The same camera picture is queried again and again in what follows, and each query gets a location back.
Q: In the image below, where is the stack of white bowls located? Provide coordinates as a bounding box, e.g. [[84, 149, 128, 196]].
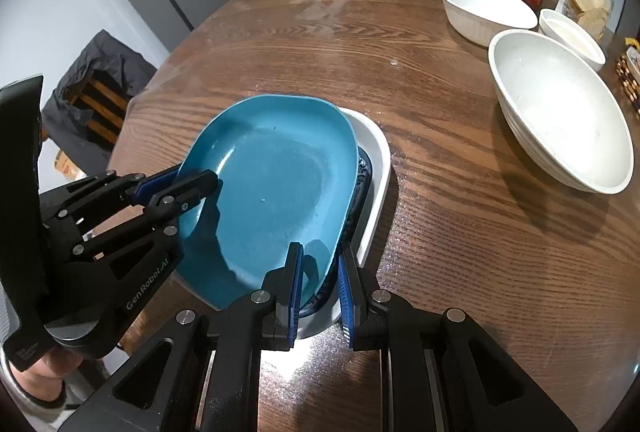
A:
[[487, 29, 635, 197]]

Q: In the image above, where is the small thick-rimmed white bowl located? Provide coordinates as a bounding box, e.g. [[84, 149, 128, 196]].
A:
[[538, 9, 607, 72]]

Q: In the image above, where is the wooden slatted chair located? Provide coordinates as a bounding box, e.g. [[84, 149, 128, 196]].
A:
[[65, 79, 128, 147]]

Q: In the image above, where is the chair with dark cloth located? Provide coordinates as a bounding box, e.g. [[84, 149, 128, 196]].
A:
[[41, 29, 146, 163]]

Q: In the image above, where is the dark blue patterned plate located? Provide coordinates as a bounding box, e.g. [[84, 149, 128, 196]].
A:
[[300, 147, 373, 319]]

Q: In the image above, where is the person's left hand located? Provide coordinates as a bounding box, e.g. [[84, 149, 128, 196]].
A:
[[7, 347, 83, 400]]

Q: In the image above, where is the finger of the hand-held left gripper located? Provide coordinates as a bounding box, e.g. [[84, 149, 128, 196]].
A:
[[40, 165, 182, 223], [70, 169, 222, 263]]

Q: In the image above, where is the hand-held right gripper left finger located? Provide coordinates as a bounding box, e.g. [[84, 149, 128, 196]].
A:
[[57, 242, 306, 432]]

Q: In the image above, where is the white ribbed bowl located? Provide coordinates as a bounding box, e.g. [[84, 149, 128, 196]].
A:
[[435, 0, 538, 47]]

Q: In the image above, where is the small cardboard box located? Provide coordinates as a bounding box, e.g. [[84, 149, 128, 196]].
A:
[[52, 149, 86, 183]]

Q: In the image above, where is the person's left forearm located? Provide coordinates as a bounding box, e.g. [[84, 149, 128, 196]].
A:
[[0, 289, 76, 420]]

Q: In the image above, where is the wooden bead trivet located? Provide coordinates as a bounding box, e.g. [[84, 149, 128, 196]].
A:
[[614, 46, 640, 115]]

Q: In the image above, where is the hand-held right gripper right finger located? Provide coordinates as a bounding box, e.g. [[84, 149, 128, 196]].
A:
[[340, 243, 586, 432]]

